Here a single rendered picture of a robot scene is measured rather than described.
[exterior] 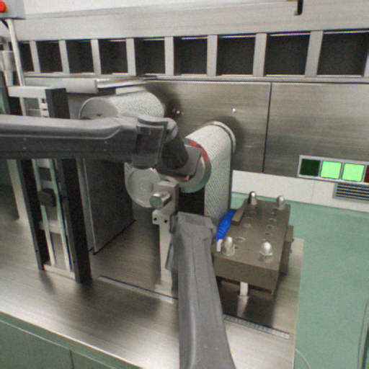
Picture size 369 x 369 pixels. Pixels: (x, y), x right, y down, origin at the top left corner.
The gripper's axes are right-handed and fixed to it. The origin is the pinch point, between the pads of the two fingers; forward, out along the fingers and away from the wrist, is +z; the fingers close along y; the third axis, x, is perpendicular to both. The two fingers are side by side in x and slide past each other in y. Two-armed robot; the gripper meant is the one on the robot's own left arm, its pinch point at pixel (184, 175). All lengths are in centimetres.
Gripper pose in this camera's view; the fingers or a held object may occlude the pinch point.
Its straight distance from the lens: 73.7
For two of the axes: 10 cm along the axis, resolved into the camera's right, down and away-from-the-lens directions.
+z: 2.0, 4.2, 8.9
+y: 9.4, 1.8, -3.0
